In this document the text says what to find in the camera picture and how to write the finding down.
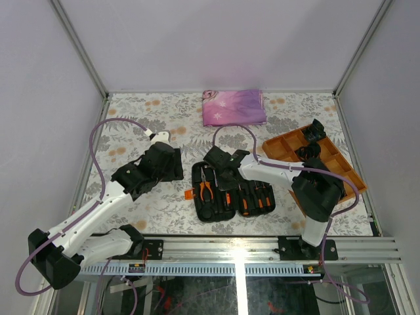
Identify folded purple cloth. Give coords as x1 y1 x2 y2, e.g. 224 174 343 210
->
202 89 267 127

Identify black tape roll middle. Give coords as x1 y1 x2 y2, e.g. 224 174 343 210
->
295 142 321 161

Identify wooden compartment tray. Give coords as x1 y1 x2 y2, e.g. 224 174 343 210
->
262 124 369 219

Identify large black orange screwdriver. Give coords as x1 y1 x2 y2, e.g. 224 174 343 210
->
238 185 249 216

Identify black tape roll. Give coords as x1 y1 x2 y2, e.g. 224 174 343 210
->
302 119 327 142
295 142 321 161

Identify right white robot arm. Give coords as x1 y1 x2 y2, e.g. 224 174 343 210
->
203 146 345 259

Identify black plastic tool case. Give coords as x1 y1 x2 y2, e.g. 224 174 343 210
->
184 161 276 223

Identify aluminium front rail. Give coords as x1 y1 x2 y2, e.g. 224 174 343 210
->
77 236 402 277

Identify orange handled long-nose pliers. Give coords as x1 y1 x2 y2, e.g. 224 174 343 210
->
199 168 214 203

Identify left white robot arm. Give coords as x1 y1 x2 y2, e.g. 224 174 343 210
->
28 142 184 290

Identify black tape roll far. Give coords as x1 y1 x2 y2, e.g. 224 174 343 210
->
302 119 327 142

